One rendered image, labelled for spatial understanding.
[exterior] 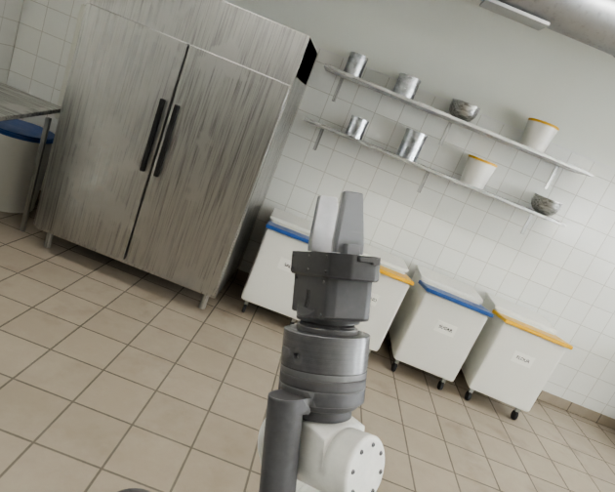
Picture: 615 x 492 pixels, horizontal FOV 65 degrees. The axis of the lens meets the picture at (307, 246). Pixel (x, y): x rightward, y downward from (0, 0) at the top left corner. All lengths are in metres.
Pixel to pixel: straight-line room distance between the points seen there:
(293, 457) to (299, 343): 0.10
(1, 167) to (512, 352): 4.18
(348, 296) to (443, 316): 3.39
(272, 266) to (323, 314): 3.23
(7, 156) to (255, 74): 2.11
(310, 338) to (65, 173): 3.39
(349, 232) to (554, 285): 4.31
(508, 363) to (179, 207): 2.72
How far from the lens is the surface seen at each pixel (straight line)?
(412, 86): 3.94
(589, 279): 4.84
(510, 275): 4.58
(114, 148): 3.59
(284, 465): 0.48
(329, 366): 0.46
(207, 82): 3.36
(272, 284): 3.72
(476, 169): 4.03
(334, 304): 0.45
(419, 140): 3.95
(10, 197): 4.55
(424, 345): 3.92
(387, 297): 3.73
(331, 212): 0.52
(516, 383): 4.22
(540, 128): 4.15
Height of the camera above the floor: 1.66
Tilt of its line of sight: 15 degrees down
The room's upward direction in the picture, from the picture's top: 22 degrees clockwise
